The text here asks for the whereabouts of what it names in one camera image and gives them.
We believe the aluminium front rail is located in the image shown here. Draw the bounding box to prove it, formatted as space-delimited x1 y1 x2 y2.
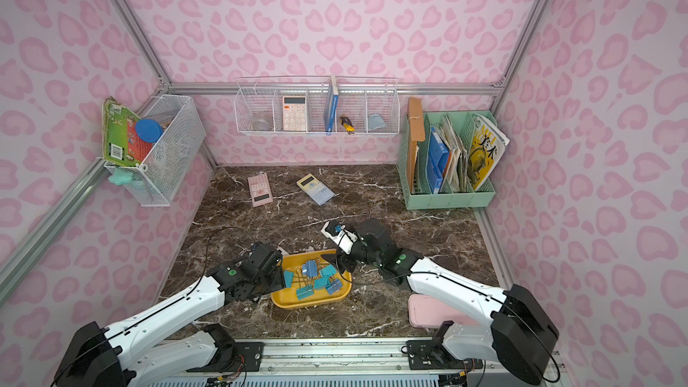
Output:
99 336 565 387

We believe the yellow magazine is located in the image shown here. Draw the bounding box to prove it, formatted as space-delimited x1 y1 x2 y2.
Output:
468 114 510 191

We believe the green file organizer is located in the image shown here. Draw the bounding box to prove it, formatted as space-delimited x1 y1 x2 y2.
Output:
397 111 496 211

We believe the brown clipboard folder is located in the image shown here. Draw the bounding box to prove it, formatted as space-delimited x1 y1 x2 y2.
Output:
406 97 426 193

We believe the blue binder clip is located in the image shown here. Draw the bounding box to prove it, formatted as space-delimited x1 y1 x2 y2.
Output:
302 260 319 279
325 279 342 296

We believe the pink plastic box lid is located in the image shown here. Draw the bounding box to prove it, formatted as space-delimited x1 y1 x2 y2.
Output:
408 294 478 329

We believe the blue yellow calculator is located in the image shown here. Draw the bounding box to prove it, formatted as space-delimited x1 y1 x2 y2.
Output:
297 174 335 206

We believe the yellow black toy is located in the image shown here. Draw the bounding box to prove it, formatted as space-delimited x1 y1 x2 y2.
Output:
340 116 356 134

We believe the light blue cup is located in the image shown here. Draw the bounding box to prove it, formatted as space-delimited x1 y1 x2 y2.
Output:
367 114 387 133

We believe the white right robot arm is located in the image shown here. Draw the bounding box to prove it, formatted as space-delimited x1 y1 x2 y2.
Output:
321 219 559 386

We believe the blue book in shelf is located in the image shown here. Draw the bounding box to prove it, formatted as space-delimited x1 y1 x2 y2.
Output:
324 75 340 134

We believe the teal binder clip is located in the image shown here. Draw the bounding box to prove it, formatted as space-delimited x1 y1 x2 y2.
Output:
283 271 295 288
296 285 315 301
314 265 337 290

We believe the blue round lid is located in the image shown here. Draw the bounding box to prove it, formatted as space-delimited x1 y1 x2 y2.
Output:
134 118 164 144

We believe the white wire wall shelf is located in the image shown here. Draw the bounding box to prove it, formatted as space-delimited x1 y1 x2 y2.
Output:
234 76 401 136

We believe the green card package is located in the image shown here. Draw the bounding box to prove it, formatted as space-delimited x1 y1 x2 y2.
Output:
102 97 142 168

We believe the white wire wall basket left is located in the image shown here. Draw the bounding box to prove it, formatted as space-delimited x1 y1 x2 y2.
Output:
104 94 206 207

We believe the white calculator in shelf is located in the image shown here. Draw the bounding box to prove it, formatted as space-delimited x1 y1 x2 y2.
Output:
282 95 308 132

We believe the blue folder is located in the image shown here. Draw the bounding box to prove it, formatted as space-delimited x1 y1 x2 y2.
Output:
426 126 450 195

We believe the pink calculator on table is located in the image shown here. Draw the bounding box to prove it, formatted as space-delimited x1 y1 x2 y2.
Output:
247 172 273 208

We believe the mint green sponge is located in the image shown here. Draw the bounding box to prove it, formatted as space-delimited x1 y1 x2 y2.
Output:
109 168 145 189

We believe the yellow plastic storage box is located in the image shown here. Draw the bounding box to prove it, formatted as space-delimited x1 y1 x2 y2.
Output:
272 250 352 309

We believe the clear glass bowl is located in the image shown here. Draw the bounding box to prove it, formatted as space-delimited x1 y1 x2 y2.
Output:
251 113 274 133

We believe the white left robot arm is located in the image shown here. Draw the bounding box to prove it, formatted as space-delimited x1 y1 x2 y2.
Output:
52 243 285 386

